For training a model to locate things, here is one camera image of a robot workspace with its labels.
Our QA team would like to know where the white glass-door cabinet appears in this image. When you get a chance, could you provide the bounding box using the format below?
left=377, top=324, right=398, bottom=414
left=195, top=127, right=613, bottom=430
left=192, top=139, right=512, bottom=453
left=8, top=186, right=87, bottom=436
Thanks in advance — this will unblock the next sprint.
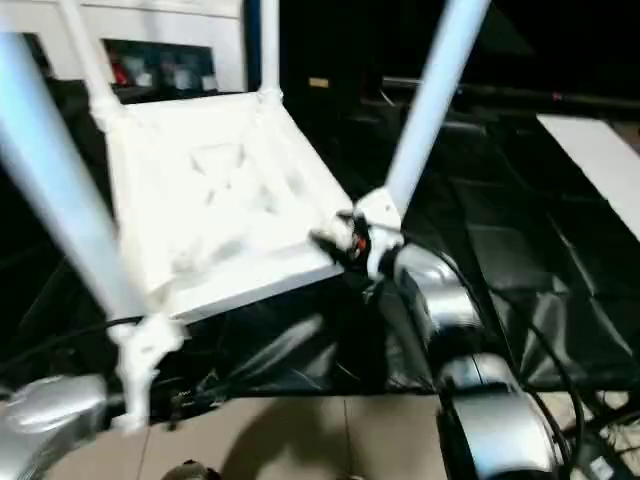
left=0, top=0, right=250, bottom=97

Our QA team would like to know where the black stand base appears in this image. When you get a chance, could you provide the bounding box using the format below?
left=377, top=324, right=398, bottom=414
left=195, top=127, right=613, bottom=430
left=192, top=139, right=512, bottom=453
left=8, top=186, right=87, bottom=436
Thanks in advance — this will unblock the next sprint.
left=578, top=398, right=640, bottom=473

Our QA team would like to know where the black work mat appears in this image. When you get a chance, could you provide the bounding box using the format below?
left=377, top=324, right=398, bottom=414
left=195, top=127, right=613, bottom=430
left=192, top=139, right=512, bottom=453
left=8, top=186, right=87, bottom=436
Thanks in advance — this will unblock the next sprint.
left=0, top=75, right=640, bottom=401

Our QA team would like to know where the grey left robot leg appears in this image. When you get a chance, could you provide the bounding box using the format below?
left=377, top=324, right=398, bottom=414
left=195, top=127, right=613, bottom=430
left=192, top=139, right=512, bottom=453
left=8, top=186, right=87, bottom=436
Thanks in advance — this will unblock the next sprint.
left=162, top=462, right=221, bottom=480

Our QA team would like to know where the white plastic table leg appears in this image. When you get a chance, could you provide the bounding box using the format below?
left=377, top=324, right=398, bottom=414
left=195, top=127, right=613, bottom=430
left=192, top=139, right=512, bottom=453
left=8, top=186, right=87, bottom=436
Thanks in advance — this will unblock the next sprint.
left=0, top=30, right=147, bottom=323
left=382, top=0, right=494, bottom=217
left=257, top=0, right=285, bottom=107
left=54, top=0, right=124, bottom=127

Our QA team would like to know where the white flat board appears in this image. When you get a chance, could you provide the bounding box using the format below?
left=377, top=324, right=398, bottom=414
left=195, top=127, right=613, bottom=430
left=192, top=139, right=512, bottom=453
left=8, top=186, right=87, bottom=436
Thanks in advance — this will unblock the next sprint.
left=536, top=112, right=640, bottom=243

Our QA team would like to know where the blue vertical panel edge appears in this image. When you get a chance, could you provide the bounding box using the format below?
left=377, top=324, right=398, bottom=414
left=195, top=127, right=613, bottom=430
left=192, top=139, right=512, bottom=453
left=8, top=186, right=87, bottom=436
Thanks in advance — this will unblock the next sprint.
left=244, top=0, right=264, bottom=93

